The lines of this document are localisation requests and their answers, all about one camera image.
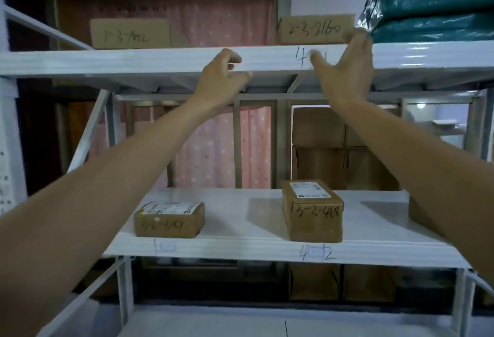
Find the person's left hand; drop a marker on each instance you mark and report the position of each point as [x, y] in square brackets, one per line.
[218, 80]

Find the person's right hand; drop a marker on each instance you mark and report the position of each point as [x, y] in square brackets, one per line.
[349, 76]

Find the person's left thumb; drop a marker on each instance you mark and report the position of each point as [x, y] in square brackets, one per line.
[241, 78]

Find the person's right thumb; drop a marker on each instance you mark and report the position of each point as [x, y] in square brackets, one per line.
[319, 63]

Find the person's left forearm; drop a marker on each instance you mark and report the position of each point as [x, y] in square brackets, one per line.
[96, 213]

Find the person's right forearm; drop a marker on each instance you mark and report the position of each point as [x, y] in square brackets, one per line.
[424, 178]

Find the small handwritten cardboard box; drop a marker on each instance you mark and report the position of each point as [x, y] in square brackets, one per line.
[315, 29]

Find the pink dotted curtain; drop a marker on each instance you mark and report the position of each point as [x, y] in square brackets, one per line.
[216, 147]

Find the stack of brown cardboard boxes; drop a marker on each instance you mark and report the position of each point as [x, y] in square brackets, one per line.
[320, 163]

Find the wide flat cardboard box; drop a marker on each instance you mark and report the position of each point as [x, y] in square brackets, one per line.
[130, 33]

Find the white metal shelving rack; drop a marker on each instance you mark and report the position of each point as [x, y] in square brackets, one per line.
[115, 61]

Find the tall labelled cardboard box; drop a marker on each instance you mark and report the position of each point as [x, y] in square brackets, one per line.
[312, 215]

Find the low labelled cardboard box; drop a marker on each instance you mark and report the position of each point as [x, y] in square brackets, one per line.
[169, 220]

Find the plain brown cardboard box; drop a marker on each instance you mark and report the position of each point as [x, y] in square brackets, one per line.
[417, 211]

